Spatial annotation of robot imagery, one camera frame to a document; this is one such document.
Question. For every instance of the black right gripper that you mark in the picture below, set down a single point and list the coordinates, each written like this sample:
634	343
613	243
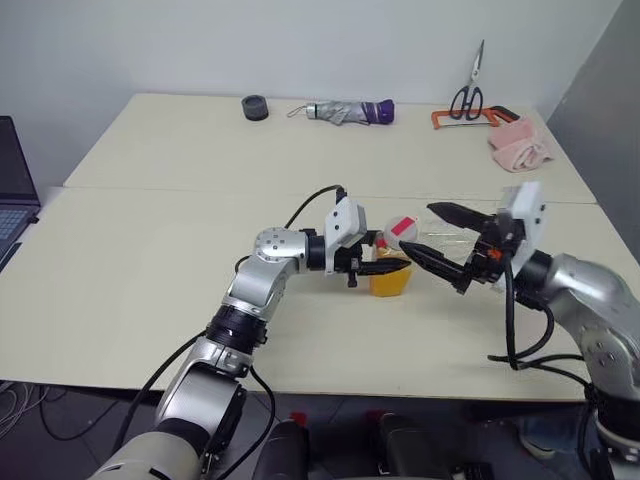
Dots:
492	260

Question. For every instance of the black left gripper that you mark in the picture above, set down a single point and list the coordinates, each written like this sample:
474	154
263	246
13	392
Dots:
350	262

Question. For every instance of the orange drink bottle white cap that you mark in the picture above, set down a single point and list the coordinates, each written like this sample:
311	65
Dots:
390	285

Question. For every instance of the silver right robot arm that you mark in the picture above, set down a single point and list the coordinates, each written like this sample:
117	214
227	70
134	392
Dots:
590	285

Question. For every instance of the pink cloth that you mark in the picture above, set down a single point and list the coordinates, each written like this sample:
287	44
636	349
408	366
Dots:
520	145

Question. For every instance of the folded grey purple umbrella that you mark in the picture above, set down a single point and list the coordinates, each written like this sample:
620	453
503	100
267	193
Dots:
345	112

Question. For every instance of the dark rounded shape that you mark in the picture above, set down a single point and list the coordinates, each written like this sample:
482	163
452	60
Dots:
405	450
285	450

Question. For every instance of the dark laptop computer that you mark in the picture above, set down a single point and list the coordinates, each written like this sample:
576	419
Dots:
15	170

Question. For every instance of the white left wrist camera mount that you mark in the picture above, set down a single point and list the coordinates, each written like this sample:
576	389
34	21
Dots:
345	220

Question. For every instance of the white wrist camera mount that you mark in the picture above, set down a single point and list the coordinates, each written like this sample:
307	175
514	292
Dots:
530	205
345	220

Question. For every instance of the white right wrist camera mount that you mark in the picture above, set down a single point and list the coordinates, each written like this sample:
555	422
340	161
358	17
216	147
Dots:
530	205

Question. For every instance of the orange frame hacksaw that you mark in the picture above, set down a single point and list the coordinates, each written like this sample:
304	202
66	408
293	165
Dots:
440	119

